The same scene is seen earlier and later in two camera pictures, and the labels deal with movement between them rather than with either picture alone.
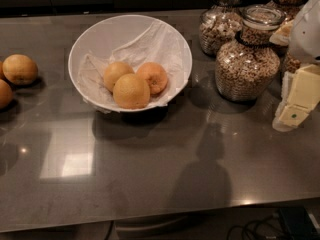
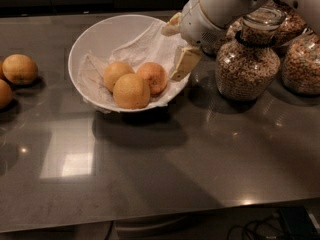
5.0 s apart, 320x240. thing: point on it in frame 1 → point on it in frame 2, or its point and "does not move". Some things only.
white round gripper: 306,34 → 197,23
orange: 155,75 does not move
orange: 19,69 does not move
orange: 6,94 does not move
